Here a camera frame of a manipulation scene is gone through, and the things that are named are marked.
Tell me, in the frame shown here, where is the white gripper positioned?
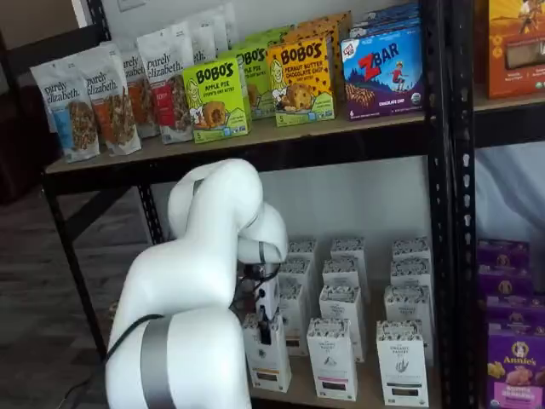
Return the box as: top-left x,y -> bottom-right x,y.
254,274 -> 281,347

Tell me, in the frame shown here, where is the white tea box yellow strip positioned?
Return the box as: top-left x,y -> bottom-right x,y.
278,257 -> 320,308
277,284 -> 311,358
287,238 -> 319,265
241,312 -> 293,394

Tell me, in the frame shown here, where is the white tea box pink strip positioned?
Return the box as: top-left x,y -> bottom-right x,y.
321,258 -> 370,299
318,283 -> 368,364
305,317 -> 359,402
330,237 -> 366,263

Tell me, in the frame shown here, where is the white tea box black strip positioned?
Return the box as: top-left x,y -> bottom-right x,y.
382,284 -> 434,367
375,320 -> 429,408
389,257 -> 433,291
391,237 -> 432,262

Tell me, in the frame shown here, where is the green Bobo's apple pie box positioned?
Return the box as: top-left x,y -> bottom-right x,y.
181,56 -> 251,145
244,24 -> 295,48
232,41 -> 274,121

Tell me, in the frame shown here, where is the purple Annie's pasta box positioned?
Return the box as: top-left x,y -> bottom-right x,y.
476,239 -> 532,269
485,293 -> 545,319
485,313 -> 545,337
486,331 -> 545,409
476,263 -> 534,299

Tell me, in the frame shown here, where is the yellow Bobo's peanut butter box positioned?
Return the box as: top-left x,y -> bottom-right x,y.
296,11 -> 353,93
265,36 -> 336,128
282,20 -> 343,118

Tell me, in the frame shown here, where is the blue purple Zbar box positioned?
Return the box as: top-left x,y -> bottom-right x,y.
339,27 -> 426,122
361,2 -> 421,20
348,14 -> 422,39

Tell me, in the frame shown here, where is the orange product box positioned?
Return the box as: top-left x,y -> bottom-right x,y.
486,0 -> 545,101

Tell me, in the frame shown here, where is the red label granola bag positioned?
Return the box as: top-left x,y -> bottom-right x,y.
135,28 -> 196,145

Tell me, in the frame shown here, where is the orange label granola bag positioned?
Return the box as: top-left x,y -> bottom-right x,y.
120,40 -> 162,140
83,43 -> 143,157

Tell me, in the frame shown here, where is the white plastic sheet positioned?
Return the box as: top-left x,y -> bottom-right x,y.
474,142 -> 545,246

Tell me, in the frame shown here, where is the blue label granola bag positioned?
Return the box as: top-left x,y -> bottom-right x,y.
28,54 -> 102,164

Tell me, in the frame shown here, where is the white granola bag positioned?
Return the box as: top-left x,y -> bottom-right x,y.
169,20 -> 217,69
212,2 -> 238,48
189,11 -> 229,59

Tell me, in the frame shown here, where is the dark brown furniture piece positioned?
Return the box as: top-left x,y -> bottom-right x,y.
0,25 -> 59,208

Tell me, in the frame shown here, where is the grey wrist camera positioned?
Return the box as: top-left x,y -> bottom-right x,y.
238,279 -> 259,319

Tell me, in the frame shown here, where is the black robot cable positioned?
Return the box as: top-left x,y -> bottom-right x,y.
105,262 -> 283,363

